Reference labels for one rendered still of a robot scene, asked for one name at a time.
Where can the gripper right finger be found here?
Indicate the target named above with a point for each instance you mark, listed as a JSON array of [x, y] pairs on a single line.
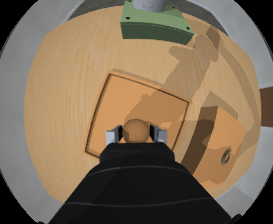
[[157, 134]]

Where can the tan ball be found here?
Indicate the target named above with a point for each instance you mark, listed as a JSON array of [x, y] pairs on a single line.
[[135, 131]]

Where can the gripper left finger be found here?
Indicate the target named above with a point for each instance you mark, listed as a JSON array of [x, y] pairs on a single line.
[[115, 135]]

